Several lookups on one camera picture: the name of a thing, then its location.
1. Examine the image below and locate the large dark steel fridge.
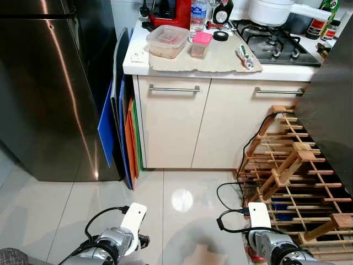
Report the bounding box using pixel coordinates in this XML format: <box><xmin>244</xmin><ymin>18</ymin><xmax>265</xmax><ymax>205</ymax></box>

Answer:
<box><xmin>0</xmin><ymin>0</ymin><xmax>122</xmax><ymax>183</ymax></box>

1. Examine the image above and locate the small grey fridge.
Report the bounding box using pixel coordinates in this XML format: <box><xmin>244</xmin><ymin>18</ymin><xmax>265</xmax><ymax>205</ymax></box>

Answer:
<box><xmin>295</xmin><ymin>17</ymin><xmax>353</xmax><ymax>194</ymax></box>

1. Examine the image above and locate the green board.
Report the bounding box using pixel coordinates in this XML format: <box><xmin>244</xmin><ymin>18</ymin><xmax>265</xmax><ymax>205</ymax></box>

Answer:
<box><xmin>134</xmin><ymin>108</ymin><xmax>143</xmax><ymax>171</ymax></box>

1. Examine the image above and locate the beige kitchen cabinet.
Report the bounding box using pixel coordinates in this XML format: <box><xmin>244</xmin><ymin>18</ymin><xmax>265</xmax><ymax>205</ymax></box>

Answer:
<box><xmin>122</xmin><ymin>19</ymin><xmax>331</xmax><ymax>171</ymax></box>

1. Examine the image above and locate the wooden slatted rack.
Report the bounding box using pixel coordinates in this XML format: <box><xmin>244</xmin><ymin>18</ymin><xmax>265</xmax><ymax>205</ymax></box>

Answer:
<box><xmin>236</xmin><ymin>105</ymin><xmax>353</xmax><ymax>263</ymax></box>

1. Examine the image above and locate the white printed paper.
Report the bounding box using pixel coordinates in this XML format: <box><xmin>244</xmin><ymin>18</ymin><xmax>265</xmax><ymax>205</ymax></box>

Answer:
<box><xmin>129</xmin><ymin>50</ymin><xmax>149</xmax><ymax>63</ymax></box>

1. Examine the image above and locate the beige woven place mat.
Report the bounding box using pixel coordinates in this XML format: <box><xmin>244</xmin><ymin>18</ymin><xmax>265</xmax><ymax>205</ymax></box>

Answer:
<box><xmin>148</xmin><ymin>33</ymin><xmax>265</xmax><ymax>74</ymax></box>

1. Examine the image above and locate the large clear food container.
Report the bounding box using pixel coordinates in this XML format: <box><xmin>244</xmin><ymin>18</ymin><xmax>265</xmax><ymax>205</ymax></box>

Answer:
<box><xmin>146</xmin><ymin>25</ymin><xmax>190</xmax><ymax>60</ymax></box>

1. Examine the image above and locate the pink lidded small container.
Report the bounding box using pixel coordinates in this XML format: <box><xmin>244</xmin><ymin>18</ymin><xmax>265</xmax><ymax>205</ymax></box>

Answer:
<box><xmin>190</xmin><ymin>31</ymin><xmax>213</xmax><ymax>59</ymax></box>

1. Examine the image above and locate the white green tube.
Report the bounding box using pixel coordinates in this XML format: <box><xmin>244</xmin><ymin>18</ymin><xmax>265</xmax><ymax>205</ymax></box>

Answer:
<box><xmin>236</xmin><ymin>44</ymin><xmax>255</xmax><ymax>71</ymax></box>

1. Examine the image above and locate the black tape roll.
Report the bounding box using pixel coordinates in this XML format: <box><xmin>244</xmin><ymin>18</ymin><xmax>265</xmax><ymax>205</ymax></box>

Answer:
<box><xmin>213</xmin><ymin>31</ymin><xmax>230</xmax><ymax>43</ymax></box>

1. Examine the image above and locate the red coffee machine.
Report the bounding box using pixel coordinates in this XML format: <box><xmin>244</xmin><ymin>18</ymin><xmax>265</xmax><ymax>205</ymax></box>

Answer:
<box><xmin>148</xmin><ymin>0</ymin><xmax>193</xmax><ymax>30</ymax></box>

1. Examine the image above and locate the clear water bottle blue label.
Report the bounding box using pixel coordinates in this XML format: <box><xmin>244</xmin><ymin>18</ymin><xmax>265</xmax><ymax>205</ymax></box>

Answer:
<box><xmin>190</xmin><ymin>0</ymin><xmax>208</xmax><ymax>35</ymax></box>

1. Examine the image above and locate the black gas stove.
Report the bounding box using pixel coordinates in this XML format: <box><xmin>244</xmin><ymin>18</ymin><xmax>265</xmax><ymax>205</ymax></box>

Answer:
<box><xmin>231</xmin><ymin>19</ymin><xmax>324</xmax><ymax>67</ymax></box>

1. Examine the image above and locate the dark bottle with round tag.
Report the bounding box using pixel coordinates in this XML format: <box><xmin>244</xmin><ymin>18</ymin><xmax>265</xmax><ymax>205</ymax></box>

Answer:
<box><xmin>212</xmin><ymin>0</ymin><xmax>236</xmax><ymax>26</ymax></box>

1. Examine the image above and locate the small black lidded jar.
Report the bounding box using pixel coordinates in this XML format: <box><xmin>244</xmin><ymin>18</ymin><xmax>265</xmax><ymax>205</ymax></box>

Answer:
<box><xmin>323</xmin><ymin>19</ymin><xmax>338</xmax><ymax>41</ymax></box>

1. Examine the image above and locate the dark sauce bottle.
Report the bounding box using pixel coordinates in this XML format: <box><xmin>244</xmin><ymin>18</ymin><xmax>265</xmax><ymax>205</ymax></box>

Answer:
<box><xmin>306</xmin><ymin>0</ymin><xmax>340</xmax><ymax>40</ymax></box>

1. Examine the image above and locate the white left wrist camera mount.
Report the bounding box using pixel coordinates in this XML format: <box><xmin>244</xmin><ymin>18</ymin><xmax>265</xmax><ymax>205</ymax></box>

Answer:
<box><xmin>119</xmin><ymin>203</ymin><xmax>148</xmax><ymax>247</ymax></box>

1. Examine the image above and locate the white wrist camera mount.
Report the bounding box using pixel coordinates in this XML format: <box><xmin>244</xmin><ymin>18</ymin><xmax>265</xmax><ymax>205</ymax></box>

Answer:
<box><xmin>248</xmin><ymin>202</ymin><xmax>273</xmax><ymax>232</ymax></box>
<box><xmin>119</xmin><ymin>203</ymin><xmax>148</xmax><ymax>247</ymax></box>

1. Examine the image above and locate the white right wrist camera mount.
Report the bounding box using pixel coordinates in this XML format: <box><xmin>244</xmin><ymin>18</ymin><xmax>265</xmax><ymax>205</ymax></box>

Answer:
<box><xmin>248</xmin><ymin>202</ymin><xmax>273</xmax><ymax>232</ymax></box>

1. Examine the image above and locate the black fridge power cable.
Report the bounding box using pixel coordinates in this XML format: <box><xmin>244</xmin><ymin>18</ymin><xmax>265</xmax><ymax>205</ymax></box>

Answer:
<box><xmin>216</xmin><ymin>113</ymin><xmax>282</xmax><ymax>214</ymax></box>

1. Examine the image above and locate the steel cabinet handle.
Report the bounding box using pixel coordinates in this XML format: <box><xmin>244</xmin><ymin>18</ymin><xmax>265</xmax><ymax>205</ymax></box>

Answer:
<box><xmin>254</xmin><ymin>87</ymin><xmax>306</xmax><ymax>98</ymax></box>
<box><xmin>148</xmin><ymin>84</ymin><xmax>201</xmax><ymax>94</ymax></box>

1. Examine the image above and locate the white pot with handle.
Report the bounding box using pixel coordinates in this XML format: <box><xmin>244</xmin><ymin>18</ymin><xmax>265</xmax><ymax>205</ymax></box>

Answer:
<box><xmin>247</xmin><ymin>0</ymin><xmax>332</xmax><ymax>28</ymax></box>

